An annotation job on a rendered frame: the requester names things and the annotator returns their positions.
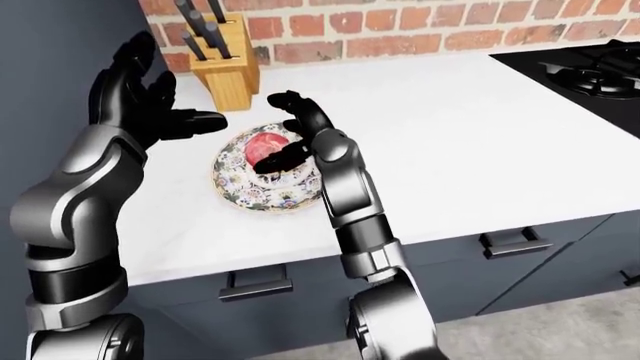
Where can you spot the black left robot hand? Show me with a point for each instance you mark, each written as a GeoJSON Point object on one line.
{"type": "Point", "coordinates": [130, 108]}

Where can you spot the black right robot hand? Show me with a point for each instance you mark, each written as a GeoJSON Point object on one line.
{"type": "Point", "coordinates": [300, 112]}

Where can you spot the red raw steak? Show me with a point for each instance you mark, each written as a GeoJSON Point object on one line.
{"type": "Point", "coordinates": [265, 145]}

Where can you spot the wooden knife block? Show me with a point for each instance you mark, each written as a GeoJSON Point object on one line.
{"type": "Point", "coordinates": [227, 71]}

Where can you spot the floral patterned plate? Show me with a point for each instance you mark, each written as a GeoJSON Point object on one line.
{"type": "Point", "coordinates": [260, 191]}

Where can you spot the dark grey tall cabinet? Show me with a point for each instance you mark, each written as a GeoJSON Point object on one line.
{"type": "Point", "coordinates": [40, 75]}

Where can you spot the dark grey base cabinet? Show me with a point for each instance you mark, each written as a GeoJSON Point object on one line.
{"type": "Point", "coordinates": [450, 277]}

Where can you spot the black gas cooktop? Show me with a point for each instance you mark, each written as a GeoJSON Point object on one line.
{"type": "Point", "coordinates": [560, 71]}

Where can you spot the black burner grate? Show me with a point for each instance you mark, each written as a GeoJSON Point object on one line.
{"type": "Point", "coordinates": [595, 75]}

